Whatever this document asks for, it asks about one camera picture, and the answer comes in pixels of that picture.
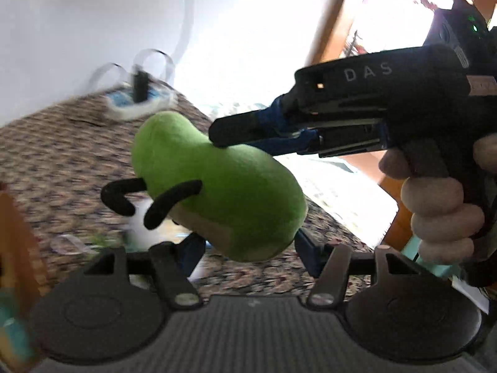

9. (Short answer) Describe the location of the white power strip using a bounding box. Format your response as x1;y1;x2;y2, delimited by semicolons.
104;81;177;121

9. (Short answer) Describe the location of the black charger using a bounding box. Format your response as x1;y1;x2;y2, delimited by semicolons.
131;68;151;104

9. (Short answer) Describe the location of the person's right hand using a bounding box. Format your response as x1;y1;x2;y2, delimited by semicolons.
378;134;497;265

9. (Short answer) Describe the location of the brown wooden box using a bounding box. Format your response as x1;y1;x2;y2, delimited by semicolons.
0;184;53;373

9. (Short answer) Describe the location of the wooden door frame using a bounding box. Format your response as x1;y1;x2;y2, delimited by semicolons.
306;0;360;68

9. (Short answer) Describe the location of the green plush toy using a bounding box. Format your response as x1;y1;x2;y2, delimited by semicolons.
100;111;310;263

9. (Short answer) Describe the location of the white bead chain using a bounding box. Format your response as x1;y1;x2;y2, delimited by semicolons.
50;235;92;256

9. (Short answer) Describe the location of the wooden door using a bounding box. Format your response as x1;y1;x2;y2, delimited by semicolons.
382;173;418;251

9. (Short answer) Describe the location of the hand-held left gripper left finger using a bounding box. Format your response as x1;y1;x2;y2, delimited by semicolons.
89;233;207;311

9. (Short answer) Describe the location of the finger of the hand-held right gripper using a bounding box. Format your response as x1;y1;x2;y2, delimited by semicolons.
209;96;324;157

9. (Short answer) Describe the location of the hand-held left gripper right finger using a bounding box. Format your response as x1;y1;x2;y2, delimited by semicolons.
294;230;422;308

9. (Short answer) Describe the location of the grey cable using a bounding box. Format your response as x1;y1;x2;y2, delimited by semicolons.
89;8;197;94

